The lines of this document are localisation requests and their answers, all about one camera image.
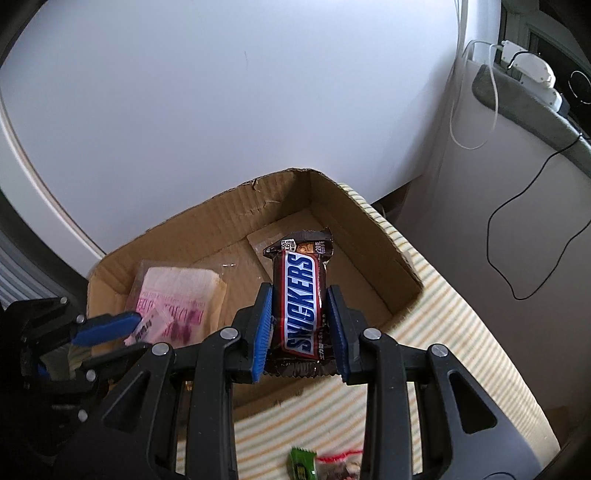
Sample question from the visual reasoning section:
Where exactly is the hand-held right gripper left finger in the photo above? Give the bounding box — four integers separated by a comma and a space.
69, 282, 276, 480

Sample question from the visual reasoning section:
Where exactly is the white power adapter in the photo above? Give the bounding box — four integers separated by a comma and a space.
496, 41, 556, 91

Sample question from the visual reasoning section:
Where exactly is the black cable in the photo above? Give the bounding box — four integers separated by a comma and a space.
487, 131, 588, 301

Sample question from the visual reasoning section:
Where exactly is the white cable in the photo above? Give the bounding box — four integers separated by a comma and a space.
450, 0, 500, 151

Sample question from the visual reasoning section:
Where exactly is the green snack packet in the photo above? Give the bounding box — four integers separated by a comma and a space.
287, 447, 318, 480

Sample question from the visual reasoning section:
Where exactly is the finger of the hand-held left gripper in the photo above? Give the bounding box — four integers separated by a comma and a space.
14, 298, 142, 348
28, 342, 154, 398

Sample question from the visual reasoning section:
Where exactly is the dark packet with red tie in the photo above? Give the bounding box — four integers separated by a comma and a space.
316, 450, 368, 480

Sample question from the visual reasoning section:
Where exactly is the cardboard box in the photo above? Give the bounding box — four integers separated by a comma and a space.
87, 167, 424, 411

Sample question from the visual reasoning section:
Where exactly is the striped bed sheet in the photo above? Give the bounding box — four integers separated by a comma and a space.
175, 182, 561, 480

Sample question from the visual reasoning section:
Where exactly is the brown chocolate bar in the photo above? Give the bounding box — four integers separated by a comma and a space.
263, 227, 339, 378

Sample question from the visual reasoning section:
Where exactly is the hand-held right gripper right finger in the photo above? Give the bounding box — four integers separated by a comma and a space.
325, 285, 546, 480

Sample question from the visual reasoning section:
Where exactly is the pink wafer packet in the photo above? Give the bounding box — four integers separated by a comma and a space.
124, 261, 228, 347

